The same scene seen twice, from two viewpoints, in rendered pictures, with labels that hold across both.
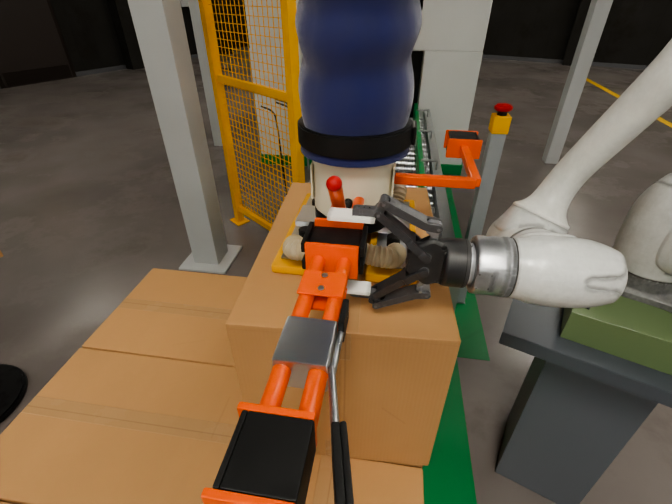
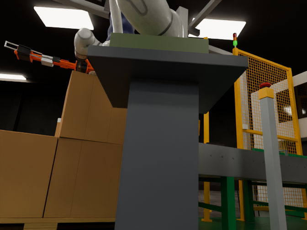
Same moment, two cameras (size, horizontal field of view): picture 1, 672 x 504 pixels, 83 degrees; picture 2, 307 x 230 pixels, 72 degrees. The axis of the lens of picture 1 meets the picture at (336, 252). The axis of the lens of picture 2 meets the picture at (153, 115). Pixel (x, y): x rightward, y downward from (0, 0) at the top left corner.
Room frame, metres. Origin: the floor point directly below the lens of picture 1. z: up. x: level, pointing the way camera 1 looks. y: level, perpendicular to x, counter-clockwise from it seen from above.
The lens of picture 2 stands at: (0.28, -1.42, 0.36)
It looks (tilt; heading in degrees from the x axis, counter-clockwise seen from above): 17 degrees up; 59
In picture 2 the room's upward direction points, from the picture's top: 4 degrees clockwise
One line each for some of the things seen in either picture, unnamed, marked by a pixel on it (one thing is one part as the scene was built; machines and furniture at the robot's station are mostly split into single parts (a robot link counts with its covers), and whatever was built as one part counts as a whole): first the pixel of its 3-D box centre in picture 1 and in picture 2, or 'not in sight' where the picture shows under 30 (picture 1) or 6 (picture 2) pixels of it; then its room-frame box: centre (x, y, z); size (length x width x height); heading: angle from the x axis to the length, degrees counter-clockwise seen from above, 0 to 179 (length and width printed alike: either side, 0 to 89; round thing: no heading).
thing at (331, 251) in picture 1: (335, 247); (81, 68); (0.52, 0.00, 1.07); 0.10 x 0.08 x 0.06; 81
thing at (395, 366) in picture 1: (350, 302); (108, 118); (0.75, -0.04, 0.74); 0.60 x 0.40 x 0.40; 174
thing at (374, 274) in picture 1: (394, 229); not in sight; (0.75, -0.13, 0.97); 0.34 x 0.10 x 0.05; 171
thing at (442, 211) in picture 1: (433, 171); (305, 170); (2.23, -0.60, 0.50); 2.31 x 0.05 x 0.19; 171
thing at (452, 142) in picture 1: (462, 144); not in sight; (1.02, -0.34, 1.08); 0.09 x 0.08 x 0.05; 81
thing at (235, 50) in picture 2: not in sight; (270, 130); (2.94, 0.05, 1.05); 1.17 x 0.10 x 2.10; 171
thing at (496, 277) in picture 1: (486, 265); (82, 50); (0.47, -0.23, 1.08); 0.09 x 0.06 x 0.09; 171
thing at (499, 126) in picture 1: (476, 221); (272, 163); (1.61, -0.68, 0.50); 0.07 x 0.07 x 1.00; 81
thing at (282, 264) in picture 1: (312, 222); not in sight; (0.78, 0.06, 0.97); 0.34 x 0.10 x 0.05; 171
